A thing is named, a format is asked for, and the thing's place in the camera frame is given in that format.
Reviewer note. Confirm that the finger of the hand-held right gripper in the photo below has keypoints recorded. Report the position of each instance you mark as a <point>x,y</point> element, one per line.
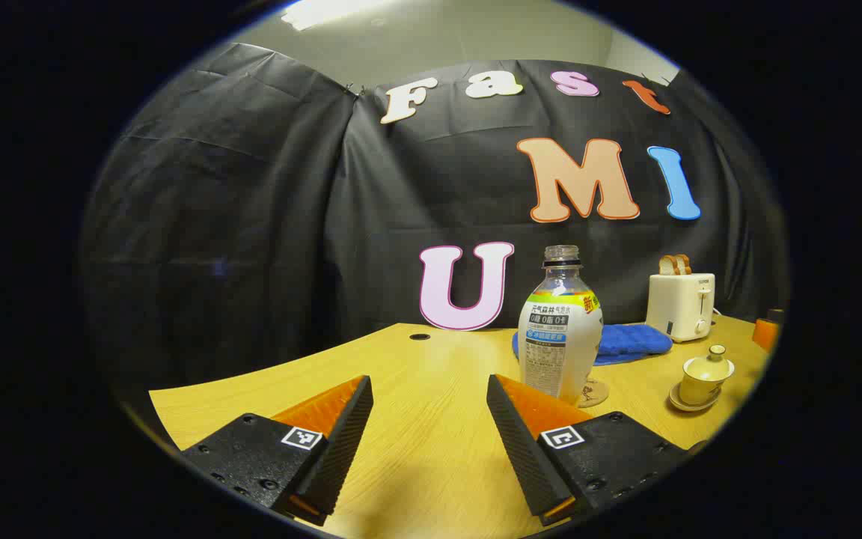
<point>765,335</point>

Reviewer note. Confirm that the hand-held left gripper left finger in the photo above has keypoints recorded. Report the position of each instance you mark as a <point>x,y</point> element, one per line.
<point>341,442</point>

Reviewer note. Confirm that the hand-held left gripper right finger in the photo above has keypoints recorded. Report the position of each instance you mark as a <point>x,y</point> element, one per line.
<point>521,449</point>

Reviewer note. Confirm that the cream teacup lid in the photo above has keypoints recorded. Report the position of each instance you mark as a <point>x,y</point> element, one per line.
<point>709,367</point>

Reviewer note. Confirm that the round cork coaster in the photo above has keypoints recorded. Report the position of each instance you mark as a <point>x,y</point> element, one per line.
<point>597,393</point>

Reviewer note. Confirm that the clear labelled water bottle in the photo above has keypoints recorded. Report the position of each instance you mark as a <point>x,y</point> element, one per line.
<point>558,337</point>

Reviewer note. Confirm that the white toaster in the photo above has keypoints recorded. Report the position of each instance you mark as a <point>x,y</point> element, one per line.
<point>678,307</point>

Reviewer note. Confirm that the bread slice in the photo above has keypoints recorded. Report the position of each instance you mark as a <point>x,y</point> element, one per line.
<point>668,265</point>
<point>685,263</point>

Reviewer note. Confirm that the cream ceramic saucer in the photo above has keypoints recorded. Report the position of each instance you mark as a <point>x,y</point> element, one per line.
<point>682,404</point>

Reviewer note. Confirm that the blue towel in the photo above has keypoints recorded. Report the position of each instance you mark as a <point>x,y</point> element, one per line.
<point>629,340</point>

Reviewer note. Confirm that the black backdrop cloth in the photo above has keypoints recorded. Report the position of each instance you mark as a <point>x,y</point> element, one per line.
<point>251,224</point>

